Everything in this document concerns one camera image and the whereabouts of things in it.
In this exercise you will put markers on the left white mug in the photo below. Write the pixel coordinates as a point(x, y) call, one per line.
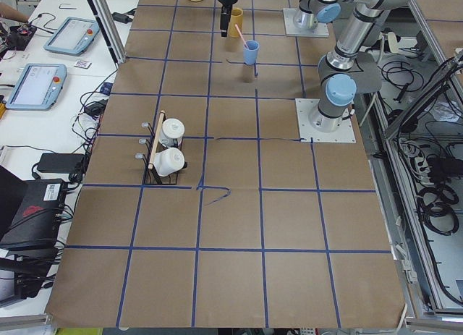
point(169, 161)

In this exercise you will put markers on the wooden rack dowel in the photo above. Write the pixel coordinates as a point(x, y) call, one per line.
point(154, 144)

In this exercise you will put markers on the white mug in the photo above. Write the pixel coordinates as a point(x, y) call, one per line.
point(172, 132)
point(169, 161)

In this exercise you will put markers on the black laptop power brick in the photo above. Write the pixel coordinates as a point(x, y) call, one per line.
point(60, 163)

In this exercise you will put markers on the bamboo cylinder holder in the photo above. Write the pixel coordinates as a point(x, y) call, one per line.
point(235, 21)

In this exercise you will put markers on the light blue plastic cup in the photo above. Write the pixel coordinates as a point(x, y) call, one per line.
point(250, 52)

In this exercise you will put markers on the aluminium frame post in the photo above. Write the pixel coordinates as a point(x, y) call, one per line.
point(103, 17)

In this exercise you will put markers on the person's forearm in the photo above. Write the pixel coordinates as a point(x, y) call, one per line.
point(9, 13)

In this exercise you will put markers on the teach pendant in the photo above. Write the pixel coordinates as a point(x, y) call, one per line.
point(38, 87)
point(73, 37)

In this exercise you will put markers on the upper teach pendant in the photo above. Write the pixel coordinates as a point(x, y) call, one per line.
point(73, 37)

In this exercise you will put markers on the black wire mug rack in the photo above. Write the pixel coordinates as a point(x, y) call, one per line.
point(151, 176)

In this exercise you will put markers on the pink chopstick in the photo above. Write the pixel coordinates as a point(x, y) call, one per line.
point(241, 35)

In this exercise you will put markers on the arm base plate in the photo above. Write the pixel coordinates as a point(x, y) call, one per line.
point(303, 24)
point(315, 127)

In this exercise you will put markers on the lower teach pendant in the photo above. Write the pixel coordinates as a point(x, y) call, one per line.
point(38, 87)

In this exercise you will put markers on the black mini computer box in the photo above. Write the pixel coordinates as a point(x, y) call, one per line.
point(30, 213)

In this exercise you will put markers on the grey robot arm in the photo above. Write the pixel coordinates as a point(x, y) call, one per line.
point(325, 11)
point(337, 92)

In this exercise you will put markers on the right white mug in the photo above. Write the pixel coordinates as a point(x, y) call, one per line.
point(172, 132)

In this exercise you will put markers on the small white label box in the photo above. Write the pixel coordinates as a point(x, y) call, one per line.
point(82, 64)

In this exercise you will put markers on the grey office chair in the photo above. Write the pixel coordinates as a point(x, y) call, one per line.
point(367, 74)

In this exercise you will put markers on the black power adapter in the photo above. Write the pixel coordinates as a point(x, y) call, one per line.
point(122, 18)

